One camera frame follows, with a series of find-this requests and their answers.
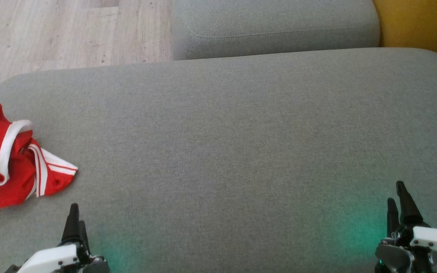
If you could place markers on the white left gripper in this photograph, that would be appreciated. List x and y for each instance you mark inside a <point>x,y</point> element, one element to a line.
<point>47,259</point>

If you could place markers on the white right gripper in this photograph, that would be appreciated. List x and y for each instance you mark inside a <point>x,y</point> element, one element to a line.
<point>431,242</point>

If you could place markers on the large grey sofa seat cushion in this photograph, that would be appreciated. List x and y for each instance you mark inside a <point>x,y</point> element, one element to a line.
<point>233,151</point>

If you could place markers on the wide yellow sofa backrest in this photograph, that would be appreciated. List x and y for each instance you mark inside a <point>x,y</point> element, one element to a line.
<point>423,22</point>

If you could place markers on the medium grey sofa seat cushion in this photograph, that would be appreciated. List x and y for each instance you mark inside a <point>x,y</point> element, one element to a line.
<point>275,26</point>

